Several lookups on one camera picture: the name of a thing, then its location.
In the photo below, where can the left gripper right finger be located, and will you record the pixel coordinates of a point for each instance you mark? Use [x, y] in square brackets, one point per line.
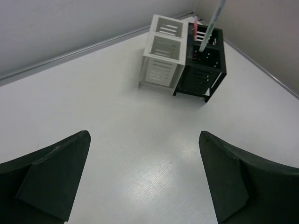
[246, 188]

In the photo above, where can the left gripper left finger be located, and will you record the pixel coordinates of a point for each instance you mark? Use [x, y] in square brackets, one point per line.
[40, 187]

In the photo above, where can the pink gel pen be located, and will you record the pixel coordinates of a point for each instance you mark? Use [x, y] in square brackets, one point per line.
[195, 28]

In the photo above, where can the black slotted container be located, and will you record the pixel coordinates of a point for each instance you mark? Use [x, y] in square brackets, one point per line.
[204, 71]

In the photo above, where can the white slotted container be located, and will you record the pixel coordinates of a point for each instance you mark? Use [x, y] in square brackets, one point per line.
[164, 56]

